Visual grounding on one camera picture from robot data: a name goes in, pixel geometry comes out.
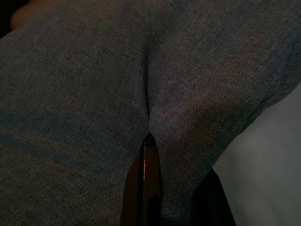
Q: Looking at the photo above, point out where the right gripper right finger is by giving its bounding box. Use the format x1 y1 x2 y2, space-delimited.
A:
190 168 237 226

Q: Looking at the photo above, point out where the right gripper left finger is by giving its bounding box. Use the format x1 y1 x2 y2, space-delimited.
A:
121 136 163 226

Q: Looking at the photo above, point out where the grey fabric pillow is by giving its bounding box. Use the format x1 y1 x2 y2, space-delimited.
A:
0 0 301 226

